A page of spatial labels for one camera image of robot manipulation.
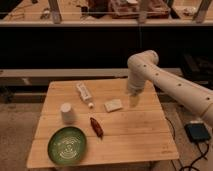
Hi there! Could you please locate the wooden slat table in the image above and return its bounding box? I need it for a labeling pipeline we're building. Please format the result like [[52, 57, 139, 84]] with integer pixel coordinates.
[[27, 79, 179, 168]]

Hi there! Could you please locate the black floor cable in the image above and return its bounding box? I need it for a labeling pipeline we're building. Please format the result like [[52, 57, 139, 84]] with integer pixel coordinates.
[[165, 116, 213, 171]]

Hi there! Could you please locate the black power box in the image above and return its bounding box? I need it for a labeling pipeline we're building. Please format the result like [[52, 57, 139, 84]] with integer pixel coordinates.
[[184, 123, 211, 143]]

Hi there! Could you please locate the white squeeze tube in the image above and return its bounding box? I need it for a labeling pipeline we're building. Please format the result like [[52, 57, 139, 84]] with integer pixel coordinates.
[[76, 82, 94, 108]]

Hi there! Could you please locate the green ribbed plate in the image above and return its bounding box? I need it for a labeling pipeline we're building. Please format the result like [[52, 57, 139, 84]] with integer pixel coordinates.
[[47, 126, 87, 166]]

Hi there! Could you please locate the brown tray on bench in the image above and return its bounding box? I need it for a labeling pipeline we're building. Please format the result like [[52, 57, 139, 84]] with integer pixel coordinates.
[[108, 0, 170, 19]]

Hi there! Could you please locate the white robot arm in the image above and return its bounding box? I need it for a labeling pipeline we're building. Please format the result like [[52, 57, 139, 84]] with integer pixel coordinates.
[[127, 50, 213, 128]]

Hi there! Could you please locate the white upside-down cup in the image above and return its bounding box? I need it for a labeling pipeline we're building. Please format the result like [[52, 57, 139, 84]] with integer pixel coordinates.
[[60, 103, 74, 124]]

